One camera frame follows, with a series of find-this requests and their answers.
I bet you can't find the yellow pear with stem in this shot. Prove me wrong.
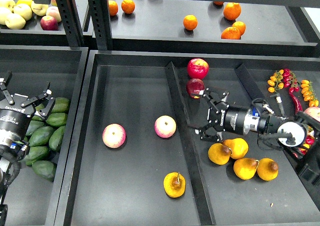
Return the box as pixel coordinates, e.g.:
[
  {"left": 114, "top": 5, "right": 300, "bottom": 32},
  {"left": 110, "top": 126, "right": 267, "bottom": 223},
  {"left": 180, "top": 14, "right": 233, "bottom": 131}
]
[{"left": 163, "top": 172, "right": 186, "bottom": 198}]

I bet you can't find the pale yellow apple middle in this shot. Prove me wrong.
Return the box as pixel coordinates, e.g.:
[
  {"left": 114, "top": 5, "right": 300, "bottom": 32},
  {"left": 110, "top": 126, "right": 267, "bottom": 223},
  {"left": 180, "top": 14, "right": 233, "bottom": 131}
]
[{"left": 13, "top": 4, "right": 33, "bottom": 21}]

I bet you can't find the bright red apple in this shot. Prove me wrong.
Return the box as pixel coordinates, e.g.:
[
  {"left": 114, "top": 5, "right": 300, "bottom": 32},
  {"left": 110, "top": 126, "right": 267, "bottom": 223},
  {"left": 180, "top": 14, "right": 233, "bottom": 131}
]
[{"left": 187, "top": 58, "right": 209, "bottom": 80}]

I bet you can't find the large orange on shelf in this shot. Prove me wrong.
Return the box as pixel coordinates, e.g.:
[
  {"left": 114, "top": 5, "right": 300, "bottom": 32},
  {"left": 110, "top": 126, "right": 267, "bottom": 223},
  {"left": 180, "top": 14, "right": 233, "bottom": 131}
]
[{"left": 223, "top": 3, "right": 242, "bottom": 21}]

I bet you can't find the black shelf upright post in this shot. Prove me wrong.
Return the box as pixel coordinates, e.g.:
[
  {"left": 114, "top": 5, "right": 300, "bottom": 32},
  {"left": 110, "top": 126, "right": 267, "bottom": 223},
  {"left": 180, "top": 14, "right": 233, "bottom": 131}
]
[{"left": 56, "top": 0, "right": 84, "bottom": 47}]

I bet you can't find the long red chili pepper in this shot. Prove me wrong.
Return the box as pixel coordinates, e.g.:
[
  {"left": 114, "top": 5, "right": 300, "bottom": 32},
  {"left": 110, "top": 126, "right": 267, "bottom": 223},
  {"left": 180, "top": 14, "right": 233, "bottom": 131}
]
[{"left": 288, "top": 87, "right": 303, "bottom": 114}]

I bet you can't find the yellow pear bottom of pile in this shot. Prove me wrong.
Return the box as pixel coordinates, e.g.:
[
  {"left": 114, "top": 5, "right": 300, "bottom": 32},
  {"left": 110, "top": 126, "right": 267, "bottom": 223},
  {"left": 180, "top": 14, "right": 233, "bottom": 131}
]
[{"left": 233, "top": 158, "right": 259, "bottom": 180}]

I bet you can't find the black tray divider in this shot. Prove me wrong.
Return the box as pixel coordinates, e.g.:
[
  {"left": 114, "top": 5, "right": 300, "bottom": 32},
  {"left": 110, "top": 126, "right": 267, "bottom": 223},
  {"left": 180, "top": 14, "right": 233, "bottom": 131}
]
[{"left": 165, "top": 62, "right": 216, "bottom": 225}]

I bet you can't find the orange on shelf far left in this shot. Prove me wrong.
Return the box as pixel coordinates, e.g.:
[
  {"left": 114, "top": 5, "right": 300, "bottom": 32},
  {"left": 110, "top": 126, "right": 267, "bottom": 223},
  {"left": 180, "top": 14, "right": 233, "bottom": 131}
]
[{"left": 108, "top": 0, "right": 119, "bottom": 17}]

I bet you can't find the pale yellow apple front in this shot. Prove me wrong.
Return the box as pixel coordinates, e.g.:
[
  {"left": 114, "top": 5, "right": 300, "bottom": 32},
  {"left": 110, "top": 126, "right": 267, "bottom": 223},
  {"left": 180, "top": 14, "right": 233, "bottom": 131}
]
[{"left": 4, "top": 14, "right": 26, "bottom": 30}]

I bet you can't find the yellow pear left of pile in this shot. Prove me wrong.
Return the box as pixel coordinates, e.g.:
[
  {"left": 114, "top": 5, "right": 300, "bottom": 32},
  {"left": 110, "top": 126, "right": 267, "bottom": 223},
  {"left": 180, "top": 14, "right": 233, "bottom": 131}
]
[{"left": 208, "top": 143, "right": 232, "bottom": 165}]

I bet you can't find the dark red apple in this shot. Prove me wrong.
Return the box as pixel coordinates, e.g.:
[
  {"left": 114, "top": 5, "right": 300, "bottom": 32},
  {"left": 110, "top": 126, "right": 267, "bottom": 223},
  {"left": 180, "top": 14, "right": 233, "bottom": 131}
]
[{"left": 186, "top": 78, "right": 205, "bottom": 99}]

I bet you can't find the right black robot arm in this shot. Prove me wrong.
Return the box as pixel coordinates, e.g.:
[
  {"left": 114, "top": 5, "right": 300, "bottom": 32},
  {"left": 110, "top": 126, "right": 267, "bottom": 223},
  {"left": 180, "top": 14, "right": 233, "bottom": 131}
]
[{"left": 190, "top": 88, "right": 320, "bottom": 186}]

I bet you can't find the pink apple centre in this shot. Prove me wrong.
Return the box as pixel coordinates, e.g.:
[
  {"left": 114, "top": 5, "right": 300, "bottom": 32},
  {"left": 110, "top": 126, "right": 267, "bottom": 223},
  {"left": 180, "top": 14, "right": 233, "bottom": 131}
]
[{"left": 154, "top": 115, "right": 177, "bottom": 138}]

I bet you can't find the green avocado in bin lower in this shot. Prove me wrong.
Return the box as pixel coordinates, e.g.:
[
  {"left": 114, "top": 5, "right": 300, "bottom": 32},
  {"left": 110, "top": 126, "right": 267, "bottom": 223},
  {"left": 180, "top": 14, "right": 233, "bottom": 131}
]
[{"left": 48, "top": 125, "right": 66, "bottom": 152}]

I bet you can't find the orange on shelf centre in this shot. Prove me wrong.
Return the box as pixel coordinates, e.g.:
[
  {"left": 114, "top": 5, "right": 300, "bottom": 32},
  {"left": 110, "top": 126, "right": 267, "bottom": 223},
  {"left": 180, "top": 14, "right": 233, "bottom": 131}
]
[{"left": 183, "top": 15, "right": 198, "bottom": 31}]

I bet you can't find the pink apple left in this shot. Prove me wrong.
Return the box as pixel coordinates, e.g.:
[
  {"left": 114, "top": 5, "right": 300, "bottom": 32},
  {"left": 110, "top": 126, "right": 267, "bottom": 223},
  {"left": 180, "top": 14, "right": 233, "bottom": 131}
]
[{"left": 102, "top": 123, "right": 126, "bottom": 148}]

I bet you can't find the pale peach apple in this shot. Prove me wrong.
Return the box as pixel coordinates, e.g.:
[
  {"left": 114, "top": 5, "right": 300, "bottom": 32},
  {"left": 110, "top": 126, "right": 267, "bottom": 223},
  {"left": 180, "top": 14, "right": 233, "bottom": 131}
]
[{"left": 46, "top": 6, "right": 62, "bottom": 23}]

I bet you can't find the pale yellow apple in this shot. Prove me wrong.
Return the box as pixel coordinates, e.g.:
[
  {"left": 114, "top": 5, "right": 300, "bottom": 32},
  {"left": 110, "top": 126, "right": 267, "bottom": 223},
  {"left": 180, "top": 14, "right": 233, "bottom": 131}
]
[
  {"left": 4, "top": 14, "right": 26, "bottom": 30},
  {"left": 13, "top": 4, "right": 33, "bottom": 21}
]

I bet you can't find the pink apple right edge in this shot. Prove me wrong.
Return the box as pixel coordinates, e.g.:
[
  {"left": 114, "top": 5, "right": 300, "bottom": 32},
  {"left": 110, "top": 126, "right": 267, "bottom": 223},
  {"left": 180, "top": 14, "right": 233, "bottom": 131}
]
[{"left": 304, "top": 106, "right": 320, "bottom": 121}]

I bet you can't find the dark green avocado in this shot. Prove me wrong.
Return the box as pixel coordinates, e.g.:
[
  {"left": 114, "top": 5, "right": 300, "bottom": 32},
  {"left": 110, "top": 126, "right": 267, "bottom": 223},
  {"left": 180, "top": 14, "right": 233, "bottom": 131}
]
[{"left": 31, "top": 160, "right": 57, "bottom": 181}]

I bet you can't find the orange on shelf right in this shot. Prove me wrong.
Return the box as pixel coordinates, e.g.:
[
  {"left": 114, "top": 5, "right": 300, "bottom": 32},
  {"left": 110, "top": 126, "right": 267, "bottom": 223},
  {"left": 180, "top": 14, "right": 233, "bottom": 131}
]
[{"left": 232, "top": 21, "right": 247, "bottom": 36}]

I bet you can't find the red apple on shelf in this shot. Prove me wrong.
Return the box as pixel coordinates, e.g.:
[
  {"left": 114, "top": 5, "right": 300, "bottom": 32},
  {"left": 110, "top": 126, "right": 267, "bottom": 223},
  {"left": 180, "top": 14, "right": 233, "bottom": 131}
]
[{"left": 40, "top": 16, "right": 59, "bottom": 31}]

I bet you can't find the yellow pear top of pile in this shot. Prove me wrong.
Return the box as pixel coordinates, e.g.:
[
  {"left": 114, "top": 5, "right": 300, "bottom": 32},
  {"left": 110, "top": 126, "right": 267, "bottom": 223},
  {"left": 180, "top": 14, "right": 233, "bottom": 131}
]
[{"left": 222, "top": 138, "right": 249, "bottom": 159}]

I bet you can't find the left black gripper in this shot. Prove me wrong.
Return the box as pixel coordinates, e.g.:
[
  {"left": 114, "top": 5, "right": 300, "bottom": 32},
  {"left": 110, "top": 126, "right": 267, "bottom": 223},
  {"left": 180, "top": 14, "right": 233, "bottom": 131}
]
[{"left": 0, "top": 71, "right": 55, "bottom": 141}]

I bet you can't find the orange on shelf front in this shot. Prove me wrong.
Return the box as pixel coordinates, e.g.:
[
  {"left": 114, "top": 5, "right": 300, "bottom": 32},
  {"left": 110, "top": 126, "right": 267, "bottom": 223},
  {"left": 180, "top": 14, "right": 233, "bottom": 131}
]
[{"left": 220, "top": 27, "right": 241, "bottom": 40}]

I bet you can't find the pink apple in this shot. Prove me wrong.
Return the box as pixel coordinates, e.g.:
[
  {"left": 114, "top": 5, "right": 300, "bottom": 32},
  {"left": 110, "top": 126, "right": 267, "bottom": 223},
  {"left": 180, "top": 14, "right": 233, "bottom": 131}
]
[
  {"left": 102, "top": 123, "right": 126, "bottom": 148},
  {"left": 154, "top": 115, "right": 177, "bottom": 138}
]

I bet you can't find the orange cherry tomato vine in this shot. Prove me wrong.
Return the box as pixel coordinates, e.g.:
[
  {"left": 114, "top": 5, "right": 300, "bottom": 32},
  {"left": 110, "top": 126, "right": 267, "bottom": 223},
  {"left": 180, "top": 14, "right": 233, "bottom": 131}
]
[{"left": 300, "top": 80, "right": 320, "bottom": 107}]

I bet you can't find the black centre tray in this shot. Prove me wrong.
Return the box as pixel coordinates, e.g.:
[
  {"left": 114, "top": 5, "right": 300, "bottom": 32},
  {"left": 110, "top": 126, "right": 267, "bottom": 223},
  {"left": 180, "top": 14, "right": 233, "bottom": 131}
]
[{"left": 54, "top": 51, "right": 320, "bottom": 225}]

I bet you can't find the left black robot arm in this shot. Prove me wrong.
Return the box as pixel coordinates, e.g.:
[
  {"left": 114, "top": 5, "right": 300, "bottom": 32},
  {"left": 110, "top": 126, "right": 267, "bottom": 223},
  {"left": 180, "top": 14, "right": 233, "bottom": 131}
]
[{"left": 0, "top": 71, "right": 55, "bottom": 225}]

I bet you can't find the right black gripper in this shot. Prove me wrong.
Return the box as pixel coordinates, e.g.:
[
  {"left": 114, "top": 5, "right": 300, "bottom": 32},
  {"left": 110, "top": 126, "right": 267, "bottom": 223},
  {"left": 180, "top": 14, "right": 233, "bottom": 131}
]
[{"left": 188, "top": 88, "right": 250, "bottom": 143}]

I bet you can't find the black tray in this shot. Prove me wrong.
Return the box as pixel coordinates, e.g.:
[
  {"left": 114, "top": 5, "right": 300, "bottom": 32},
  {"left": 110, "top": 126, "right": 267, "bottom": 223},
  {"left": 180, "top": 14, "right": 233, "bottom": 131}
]
[
  {"left": 0, "top": 45, "right": 88, "bottom": 225},
  {"left": 54, "top": 51, "right": 320, "bottom": 225}
]

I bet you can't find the black left tray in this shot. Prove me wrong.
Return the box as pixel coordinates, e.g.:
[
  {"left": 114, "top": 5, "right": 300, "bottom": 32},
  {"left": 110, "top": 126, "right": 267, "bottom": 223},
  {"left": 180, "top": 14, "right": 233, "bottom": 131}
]
[{"left": 0, "top": 45, "right": 88, "bottom": 225}]

